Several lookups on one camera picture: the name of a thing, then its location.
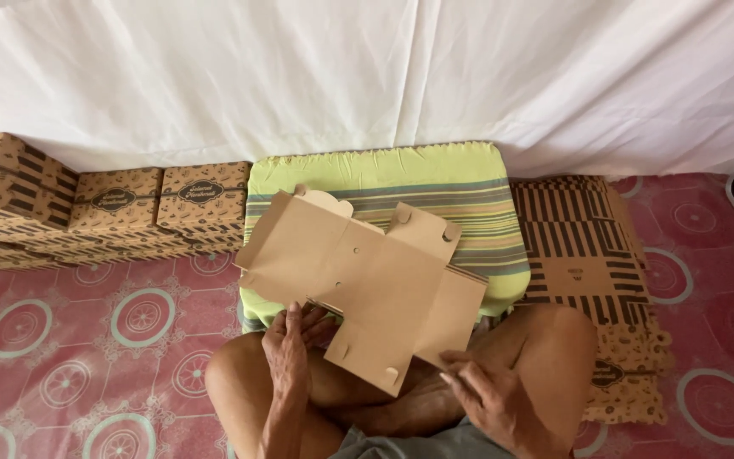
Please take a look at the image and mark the person's right hand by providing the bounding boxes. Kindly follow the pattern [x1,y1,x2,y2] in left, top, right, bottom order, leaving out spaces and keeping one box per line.
[438,349,556,451]

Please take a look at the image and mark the person's left hand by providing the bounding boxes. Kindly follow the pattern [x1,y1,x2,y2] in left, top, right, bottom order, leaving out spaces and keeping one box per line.
[261,301,339,410]

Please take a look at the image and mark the plain cardboard box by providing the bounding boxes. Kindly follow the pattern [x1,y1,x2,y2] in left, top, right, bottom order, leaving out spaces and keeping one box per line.
[234,185,489,398]

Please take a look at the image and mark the person's left leg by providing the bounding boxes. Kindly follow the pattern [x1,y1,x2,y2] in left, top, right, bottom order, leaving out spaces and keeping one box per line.
[204,330,470,459]

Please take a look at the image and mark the person's leg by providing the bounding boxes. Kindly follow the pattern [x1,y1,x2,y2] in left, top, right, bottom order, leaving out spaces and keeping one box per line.
[335,302,599,459]
[204,330,470,459]

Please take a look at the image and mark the person's right leg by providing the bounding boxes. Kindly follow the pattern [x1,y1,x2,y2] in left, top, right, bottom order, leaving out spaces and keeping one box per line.
[335,302,599,459]

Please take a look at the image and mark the grey shorts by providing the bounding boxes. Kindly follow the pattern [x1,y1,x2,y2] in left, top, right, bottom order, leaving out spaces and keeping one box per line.
[327,417,517,459]

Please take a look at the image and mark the pile of printed flat blanks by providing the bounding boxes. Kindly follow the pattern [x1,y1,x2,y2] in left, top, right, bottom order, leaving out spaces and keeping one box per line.
[510,175,675,427]

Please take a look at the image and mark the pink patterned floor mat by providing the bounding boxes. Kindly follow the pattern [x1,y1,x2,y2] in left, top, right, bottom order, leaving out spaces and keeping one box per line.
[0,172,734,459]

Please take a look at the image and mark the green striped cushion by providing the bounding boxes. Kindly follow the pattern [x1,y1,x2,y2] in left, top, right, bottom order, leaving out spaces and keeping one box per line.
[240,141,531,334]

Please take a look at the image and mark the stack of printed cardboard boxes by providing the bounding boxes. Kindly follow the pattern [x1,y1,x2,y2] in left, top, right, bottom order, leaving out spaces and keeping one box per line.
[0,132,252,272]

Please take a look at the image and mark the white cloth sheet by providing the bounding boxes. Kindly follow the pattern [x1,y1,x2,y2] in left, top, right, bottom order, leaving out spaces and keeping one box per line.
[0,0,734,181]

